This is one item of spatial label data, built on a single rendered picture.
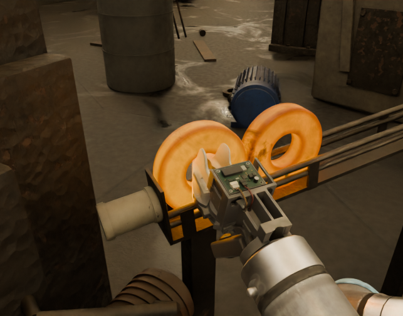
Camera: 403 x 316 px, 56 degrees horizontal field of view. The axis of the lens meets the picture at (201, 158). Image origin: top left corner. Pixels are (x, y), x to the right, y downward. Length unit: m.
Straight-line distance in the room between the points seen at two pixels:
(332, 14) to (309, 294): 2.49
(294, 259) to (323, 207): 1.36
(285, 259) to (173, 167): 0.23
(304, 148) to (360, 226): 1.08
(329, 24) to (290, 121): 2.20
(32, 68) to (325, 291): 0.50
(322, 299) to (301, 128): 0.33
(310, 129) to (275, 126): 0.08
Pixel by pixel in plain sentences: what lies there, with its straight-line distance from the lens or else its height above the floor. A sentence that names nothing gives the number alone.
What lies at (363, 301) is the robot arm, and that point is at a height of 0.62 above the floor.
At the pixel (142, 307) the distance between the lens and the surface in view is 0.61.
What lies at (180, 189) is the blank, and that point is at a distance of 0.59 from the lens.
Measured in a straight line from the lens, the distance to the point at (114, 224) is 0.57.
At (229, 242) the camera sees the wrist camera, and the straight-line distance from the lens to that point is 0.52.
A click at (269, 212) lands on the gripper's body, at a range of 0.48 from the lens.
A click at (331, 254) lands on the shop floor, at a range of 1.57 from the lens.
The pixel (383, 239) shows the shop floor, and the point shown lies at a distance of 1.71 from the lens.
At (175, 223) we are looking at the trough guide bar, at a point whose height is 0.65.
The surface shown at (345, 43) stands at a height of 0.46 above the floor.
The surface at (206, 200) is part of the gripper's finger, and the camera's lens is 0.53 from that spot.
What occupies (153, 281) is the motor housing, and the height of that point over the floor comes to 0.54.
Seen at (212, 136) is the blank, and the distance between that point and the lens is 0.57.
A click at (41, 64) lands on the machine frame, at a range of 0.64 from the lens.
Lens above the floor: 1.03
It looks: 30 degrees down
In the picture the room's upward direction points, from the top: straight up
